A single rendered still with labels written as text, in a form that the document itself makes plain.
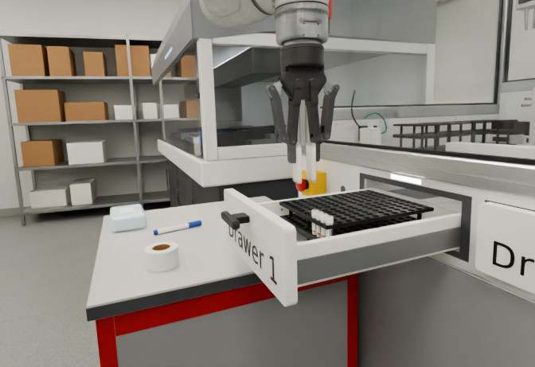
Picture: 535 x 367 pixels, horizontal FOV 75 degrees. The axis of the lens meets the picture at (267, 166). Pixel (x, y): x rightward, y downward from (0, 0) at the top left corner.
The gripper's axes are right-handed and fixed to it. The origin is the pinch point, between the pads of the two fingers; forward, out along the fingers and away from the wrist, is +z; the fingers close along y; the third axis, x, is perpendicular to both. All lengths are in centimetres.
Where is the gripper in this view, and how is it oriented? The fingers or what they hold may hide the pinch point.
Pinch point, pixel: (303, 162)
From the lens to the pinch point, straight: 62.7
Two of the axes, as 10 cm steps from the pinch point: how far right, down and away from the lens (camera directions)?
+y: 9.7, -0.7, 2.5
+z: 0.3, 9.9, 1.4
